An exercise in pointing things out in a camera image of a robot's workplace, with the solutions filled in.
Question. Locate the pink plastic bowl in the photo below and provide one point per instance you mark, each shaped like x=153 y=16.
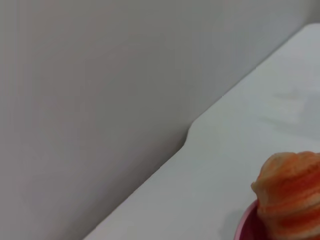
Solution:
x=250 y=225

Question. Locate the orange striped bread roll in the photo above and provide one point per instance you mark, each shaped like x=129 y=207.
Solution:
x=290 y=195

